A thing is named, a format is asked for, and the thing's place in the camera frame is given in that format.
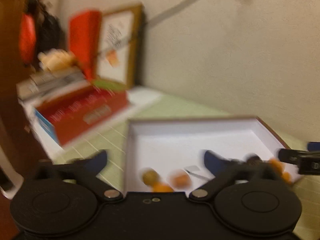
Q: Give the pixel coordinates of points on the wooden picture frame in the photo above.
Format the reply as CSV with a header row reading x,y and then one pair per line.
x,y
117,42

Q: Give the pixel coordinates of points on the green checked tablecloth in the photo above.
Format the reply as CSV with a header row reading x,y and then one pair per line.
x,y
170,107

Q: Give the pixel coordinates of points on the red paper envelope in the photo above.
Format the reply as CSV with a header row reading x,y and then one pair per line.
x,y
83,42

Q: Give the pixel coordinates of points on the orange tangerine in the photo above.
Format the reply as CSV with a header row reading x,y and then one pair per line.
x,y
162,188
276,165

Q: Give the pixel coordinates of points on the small orange kumquat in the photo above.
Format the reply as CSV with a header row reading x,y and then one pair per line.
x,y
286,176

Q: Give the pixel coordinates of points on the brown wooden door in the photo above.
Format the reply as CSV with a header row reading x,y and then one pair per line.
x,y
10,30

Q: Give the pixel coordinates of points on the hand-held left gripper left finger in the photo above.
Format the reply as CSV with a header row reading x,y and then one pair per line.
x,y
96,160

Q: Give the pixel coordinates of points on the red hanging bag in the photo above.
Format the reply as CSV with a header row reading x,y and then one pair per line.
x,y
27,40

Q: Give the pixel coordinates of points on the greenish kumquat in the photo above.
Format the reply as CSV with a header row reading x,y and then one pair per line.
x,y
150,176

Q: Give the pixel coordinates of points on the shallow brown cardboard box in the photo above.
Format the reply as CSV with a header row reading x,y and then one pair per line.
x,y
187,142

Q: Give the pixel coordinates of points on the dark passion fruit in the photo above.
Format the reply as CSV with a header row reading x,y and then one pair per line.
x,y
253,158

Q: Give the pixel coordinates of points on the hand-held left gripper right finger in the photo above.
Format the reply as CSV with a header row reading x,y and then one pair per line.
x,y
212,162

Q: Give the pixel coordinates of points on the stack of books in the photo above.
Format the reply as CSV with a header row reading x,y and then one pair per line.
x,y
50,83

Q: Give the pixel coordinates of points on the beige plush toy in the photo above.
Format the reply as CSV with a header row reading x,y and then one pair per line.
x,y
56,60

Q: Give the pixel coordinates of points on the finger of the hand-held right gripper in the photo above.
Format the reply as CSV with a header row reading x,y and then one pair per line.
x,y
288,154
314,146

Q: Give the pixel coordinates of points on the orange cardboard box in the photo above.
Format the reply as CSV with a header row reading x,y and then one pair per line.
x,y
82,112

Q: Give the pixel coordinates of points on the black backpack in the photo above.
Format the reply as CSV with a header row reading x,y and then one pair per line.
x,y
50,30

